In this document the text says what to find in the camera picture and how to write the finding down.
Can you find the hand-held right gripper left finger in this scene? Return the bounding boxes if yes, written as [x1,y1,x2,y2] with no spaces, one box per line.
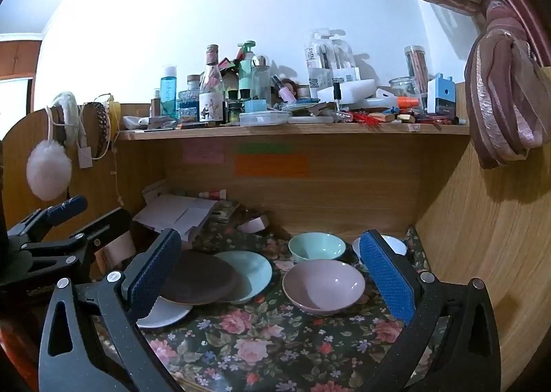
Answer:
[39,227,184,392]

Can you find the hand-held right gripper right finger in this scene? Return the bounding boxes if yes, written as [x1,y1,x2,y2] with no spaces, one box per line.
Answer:
[358,228,513,392]

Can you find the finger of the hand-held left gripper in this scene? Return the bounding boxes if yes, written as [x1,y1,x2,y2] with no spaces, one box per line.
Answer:
[19,208,134,285]
[9,195,89,246]

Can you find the white bowl with dark spots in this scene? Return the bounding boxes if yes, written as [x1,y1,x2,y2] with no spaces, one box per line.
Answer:
[352,235,408,267]

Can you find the brown plate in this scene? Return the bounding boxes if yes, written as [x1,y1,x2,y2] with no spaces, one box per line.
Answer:
[159,251,242,306]

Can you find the white plate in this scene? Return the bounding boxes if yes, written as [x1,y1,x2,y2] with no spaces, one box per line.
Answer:
[137,295,194,329]

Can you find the pink bowl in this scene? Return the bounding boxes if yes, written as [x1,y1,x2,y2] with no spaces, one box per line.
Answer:
[282,260,366,316]

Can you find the mint green bowl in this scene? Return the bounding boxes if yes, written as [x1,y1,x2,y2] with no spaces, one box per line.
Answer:
[288,232,346,264]

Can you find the light green plate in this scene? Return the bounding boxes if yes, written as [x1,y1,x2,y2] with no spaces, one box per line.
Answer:
[213,251,273,305]

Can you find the white fluffy earmuffs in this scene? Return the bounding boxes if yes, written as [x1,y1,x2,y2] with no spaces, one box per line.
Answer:
[26,91,82,201]

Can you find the stack of printed cards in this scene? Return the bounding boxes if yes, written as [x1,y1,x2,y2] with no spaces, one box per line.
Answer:
[211,202,242,225]

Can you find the brown patterned headband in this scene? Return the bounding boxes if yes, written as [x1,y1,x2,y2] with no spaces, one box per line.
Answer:
[80,102,112,160]

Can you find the yellow headband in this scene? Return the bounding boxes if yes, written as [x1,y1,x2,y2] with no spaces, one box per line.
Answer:
[105,95,121,143]

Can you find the pink sticky note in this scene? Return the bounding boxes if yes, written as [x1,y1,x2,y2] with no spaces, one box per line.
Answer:
[183,143,225,164]

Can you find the dark floral tablecloth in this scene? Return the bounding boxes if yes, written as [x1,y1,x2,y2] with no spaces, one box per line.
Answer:
[92,203,448,392]

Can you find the blue glass perfume bottle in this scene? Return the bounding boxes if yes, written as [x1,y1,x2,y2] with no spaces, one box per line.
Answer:
[178,88,201,122]

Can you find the tall blue liquid bottle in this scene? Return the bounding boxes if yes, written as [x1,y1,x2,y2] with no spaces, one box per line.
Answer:
[160,65,178,119]

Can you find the orange sticky note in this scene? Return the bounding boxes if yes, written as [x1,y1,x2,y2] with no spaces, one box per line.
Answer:
[235,154,310,176]

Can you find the glass bottle with illustrated label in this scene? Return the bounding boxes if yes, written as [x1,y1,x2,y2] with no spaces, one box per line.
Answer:
[199,44,225,123]

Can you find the green sticky note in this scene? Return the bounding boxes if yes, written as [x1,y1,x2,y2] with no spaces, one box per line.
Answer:
[238,142,292,155]

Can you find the wooden shelf board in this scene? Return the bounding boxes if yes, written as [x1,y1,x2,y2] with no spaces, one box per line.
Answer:
[116,121,471,142]

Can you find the clear flat plastic container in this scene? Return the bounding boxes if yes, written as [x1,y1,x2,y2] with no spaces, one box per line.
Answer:
[239,111,293,126]

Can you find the blue pencil sharpener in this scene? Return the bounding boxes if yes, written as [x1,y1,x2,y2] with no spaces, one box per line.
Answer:
[427,72,457,115]

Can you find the round glass jar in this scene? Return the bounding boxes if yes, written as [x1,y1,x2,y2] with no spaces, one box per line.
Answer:
[388,77,425,106]

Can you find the green pump bottle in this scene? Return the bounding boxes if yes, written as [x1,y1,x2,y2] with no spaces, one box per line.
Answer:
[237,41,257,102]

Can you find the clear jar of pencils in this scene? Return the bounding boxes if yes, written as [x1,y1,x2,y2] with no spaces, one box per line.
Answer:
[404,45,430,95]

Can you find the clear bottle with silver cap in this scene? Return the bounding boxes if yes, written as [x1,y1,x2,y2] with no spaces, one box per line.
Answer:
[251,55,272,100]

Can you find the small pink bottle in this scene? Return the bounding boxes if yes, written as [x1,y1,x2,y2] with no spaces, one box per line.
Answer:
[271,77,298,103]

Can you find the pink striped curtain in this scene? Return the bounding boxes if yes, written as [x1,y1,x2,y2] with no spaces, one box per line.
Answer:
[370,0,551,171]

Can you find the clear pack of brushes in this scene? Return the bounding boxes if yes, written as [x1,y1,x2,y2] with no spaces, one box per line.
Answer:
[306,31,336,87]
[331,30,360,83]

